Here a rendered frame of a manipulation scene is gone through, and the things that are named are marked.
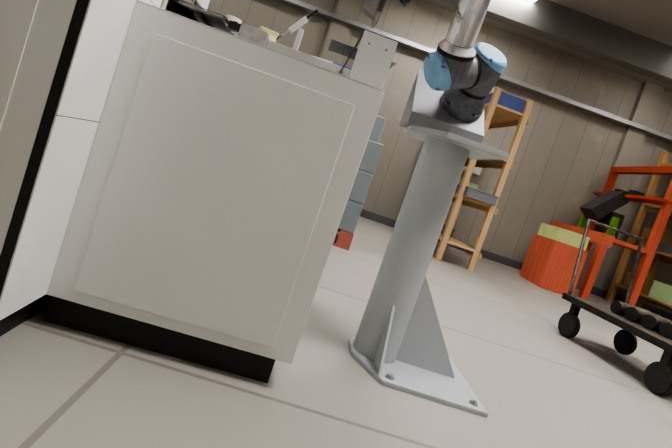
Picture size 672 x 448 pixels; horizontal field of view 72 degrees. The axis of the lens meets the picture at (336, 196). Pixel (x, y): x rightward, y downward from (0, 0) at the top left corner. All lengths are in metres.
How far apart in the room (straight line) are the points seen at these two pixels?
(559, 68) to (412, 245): 6.97
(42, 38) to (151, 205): 0.42
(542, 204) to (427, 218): 6.64
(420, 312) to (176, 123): 1.05
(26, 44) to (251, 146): 0.49
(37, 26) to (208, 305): 0.71
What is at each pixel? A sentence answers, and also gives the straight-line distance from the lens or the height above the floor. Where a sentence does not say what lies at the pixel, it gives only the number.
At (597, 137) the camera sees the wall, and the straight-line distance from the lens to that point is 8.59.
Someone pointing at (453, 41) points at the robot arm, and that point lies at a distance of 1.46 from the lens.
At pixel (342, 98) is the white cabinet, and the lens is 1.18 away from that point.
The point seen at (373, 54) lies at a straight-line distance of 1.27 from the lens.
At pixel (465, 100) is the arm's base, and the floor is 0.95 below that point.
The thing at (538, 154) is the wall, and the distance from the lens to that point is 8.12.
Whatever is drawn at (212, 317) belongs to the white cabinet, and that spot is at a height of 0.14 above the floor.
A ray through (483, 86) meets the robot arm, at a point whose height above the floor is 0.99.
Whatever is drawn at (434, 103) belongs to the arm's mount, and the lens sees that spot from 1.66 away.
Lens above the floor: 0.60
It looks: 3 degrees down
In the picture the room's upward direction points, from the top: 19 degrees clockwise
